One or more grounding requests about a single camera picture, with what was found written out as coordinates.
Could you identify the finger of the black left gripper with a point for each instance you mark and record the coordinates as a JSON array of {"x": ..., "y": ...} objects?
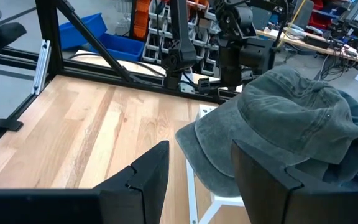
[{"x": 2, "y": 35}]

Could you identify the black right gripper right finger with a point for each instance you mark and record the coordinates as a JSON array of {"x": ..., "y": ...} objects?
[{"x": 275, "y": 199}]

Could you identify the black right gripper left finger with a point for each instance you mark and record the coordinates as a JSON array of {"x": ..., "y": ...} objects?
[{"x": 120, "y": 202}]

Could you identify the dark green denim cap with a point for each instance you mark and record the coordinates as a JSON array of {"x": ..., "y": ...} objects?
[{"x": 275, "y": 124}]

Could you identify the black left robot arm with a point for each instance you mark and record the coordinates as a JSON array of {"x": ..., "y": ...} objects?
[{"x": 247, "y": 53}]

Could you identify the silver aluminium extrusion piece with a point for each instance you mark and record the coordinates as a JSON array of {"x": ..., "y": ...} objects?
[{"x": 42, "y": 65}]

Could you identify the blue plastic bin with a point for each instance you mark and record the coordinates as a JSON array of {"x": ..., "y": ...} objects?
[
  {"x": 70, "y": 35},
  {"x": 126, "y": 48}
]

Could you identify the white perforated metal shelf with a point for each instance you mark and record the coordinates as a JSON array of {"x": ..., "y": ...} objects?
[{"x": 191, "y": 193}]

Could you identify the orange storage bins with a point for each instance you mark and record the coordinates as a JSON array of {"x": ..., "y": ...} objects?
[{"x": 143, "y": 18}]

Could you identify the white small parts rack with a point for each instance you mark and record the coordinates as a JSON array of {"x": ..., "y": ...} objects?
[{"x": 152, "y": 49}]

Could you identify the red storage bin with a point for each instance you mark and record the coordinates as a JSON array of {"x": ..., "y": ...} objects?
[{"x": 319, "y": 20}]

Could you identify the grey chair back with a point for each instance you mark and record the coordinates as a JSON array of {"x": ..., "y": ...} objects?
[{"x": 303, "y": 15}]

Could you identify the black aluminium table frame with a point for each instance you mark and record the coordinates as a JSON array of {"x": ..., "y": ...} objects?
[{"x": 48, "y": 31}]

